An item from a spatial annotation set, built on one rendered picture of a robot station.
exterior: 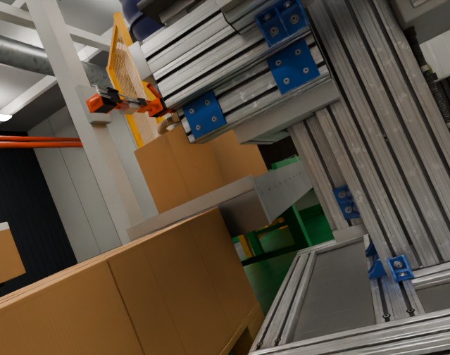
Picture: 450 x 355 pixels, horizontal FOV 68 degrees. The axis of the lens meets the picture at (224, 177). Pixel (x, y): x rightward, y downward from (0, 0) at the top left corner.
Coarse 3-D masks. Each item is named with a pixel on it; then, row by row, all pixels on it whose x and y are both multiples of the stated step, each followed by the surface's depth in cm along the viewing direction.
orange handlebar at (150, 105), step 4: (92, 100) 121; (96, 100) 121; (124, 100) 133; (92, 104) 122; (124, 104) 134; (148, 104) 146; (152, 104) 149; (156, 104) 152; (116, 108) 135; (140, 108) 147; (144, 108) 147; (148, 108) 149; (140, 112) 149; (144, 112) 151; (172, 112) 169
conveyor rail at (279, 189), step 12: (288, 168) 181; (300, 168) 204; (264, 180) 142; (276, 180) 156; (288, 180) 173; (300, 180) 193; (264, 192) 137; (276, 192) 149; (288, 192) 165; (300, 192) 183; (276, 204) 143; (288, 204) 157; (276, 216) 138
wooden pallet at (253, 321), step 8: (256, 304) 127; (256, 312) 125; (248, 320) 118; (256, 320) 123; (240, 328) 112; (248, 328) 116; (256, 328) 121; (232, 336) 107; (240, 336) 118; (248, 336) 117; (232, 344) 105; (240, 344) 118; (248, 344) 117; (224, 352) 100; (240, 352) 119; (248, 352) 117
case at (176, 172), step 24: (168, 144) 154; (192, 144) 149; (216, 144) 151; (240, 144) 176; (144, 168) 161; (168, 168) 156; (192, 168) 150; (216, 168) 145; (240, 168) 164; (264, 168) 194; (168, 192) 157; (192, 192) 152
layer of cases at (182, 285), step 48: (144, 240) 91; (192, 240) 108; (48, 288) 64; (96, 288) 72; (144, 288) 84; (192, 288) 99; (240, 288) 122; (0, 336) 54; (48, 336) 60; (96, 336) 68; (144, 336) 78; (192, 336) 92
